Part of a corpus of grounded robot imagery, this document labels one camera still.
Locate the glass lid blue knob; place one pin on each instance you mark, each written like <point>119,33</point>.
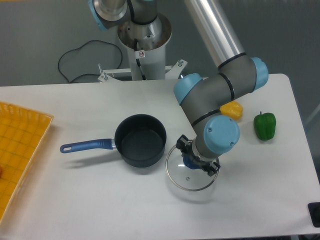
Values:
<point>192,180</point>

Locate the green bell pepper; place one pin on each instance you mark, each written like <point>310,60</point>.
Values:
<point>265,126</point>

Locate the black device at table corner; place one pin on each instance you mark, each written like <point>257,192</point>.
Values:
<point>314,211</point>

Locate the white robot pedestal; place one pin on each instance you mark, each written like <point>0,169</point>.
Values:
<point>146,51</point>

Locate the yellow bell pepper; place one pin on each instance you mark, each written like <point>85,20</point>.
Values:
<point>232,109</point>

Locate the yellow woven tray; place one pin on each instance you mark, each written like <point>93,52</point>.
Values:
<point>22,131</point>

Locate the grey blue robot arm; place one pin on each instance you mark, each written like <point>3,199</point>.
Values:
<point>200,98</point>

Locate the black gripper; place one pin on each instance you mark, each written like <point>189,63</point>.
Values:
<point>194,162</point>

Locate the dark saucepan blue handle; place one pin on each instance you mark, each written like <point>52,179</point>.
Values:
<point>140,139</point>

